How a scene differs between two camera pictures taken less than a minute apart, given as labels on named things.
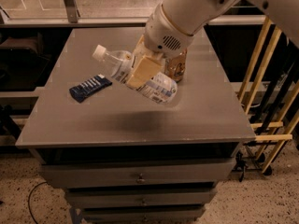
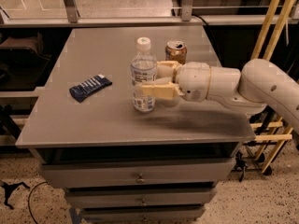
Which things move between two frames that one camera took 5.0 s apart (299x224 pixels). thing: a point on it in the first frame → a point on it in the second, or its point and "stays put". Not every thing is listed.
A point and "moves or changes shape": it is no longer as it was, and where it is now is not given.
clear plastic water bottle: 158,88 moves or changes shape
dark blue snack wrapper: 91,87 stays put
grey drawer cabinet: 121,157 stays put
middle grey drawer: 138,198 stays put
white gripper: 163,35 → 193,80
